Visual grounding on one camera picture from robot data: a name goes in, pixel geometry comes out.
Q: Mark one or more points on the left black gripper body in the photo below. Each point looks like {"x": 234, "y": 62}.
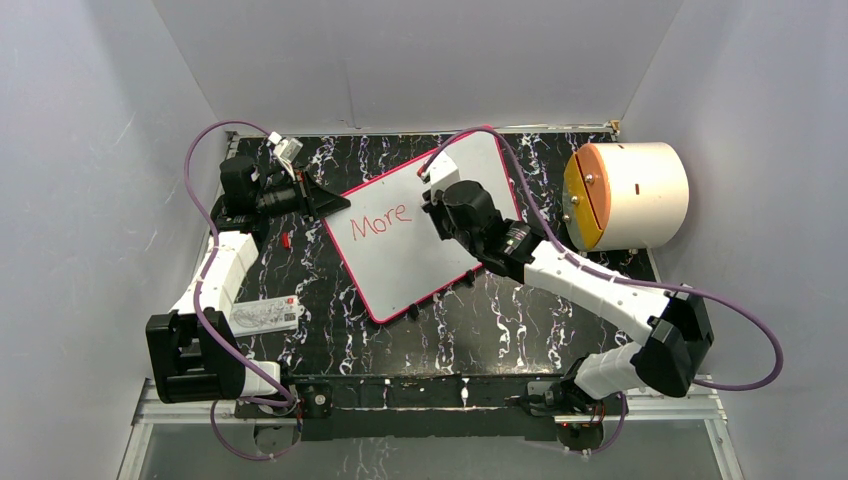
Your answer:
{"x": 284, "y": 201}

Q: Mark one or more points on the pink-framed whiteboard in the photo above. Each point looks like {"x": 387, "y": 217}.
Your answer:
{"x": 390, "y": 246}

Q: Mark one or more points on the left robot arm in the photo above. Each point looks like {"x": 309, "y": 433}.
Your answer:
{"x": 192, "y": 347}

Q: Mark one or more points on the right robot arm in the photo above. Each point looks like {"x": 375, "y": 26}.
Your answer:
{"x": 670, "y": 331}

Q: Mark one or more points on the whiteboard metal stand leg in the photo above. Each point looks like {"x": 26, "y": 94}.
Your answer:
{"x": 466, "y": 280}

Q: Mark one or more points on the white printed label card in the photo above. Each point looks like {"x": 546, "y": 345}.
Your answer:
{"x": 266, "y": 316}

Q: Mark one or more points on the white cylindrical drum device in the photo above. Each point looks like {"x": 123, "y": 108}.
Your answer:
{"x": 622, "y": 196}

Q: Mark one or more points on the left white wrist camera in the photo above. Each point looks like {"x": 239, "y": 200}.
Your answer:
{"x": 284, "y": 150}

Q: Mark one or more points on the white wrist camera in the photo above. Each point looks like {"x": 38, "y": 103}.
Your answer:
{"x": 284, "y": 150}
{"x": 438, "y": 176}

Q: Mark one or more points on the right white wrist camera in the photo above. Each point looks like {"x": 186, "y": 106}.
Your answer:
{"x": 438, "y": 176}

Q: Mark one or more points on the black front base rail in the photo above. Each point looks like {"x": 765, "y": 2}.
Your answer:
{"x": 441, "y": 406}

